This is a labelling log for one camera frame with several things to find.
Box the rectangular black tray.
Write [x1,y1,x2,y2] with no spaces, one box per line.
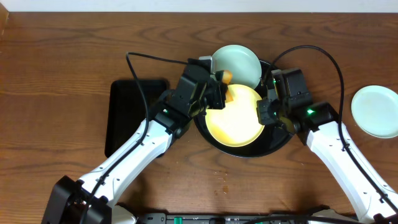
[104,78,169,159]

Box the round black tray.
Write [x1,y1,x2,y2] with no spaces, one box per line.
[193,58,297,159]

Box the light green plate with stain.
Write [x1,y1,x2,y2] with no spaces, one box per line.
[212,45,262,89]

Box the yellow plate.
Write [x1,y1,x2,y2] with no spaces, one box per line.
[205,84,265,147]

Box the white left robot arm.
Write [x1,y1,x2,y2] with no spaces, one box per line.
[42,78,232,223]

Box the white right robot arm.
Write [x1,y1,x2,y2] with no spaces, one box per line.
[257,98,397,223]

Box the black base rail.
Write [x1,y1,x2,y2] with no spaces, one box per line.
[136,212,321,224]

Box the green and yellow sponge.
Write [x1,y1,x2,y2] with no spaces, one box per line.
[215,70,233,103]

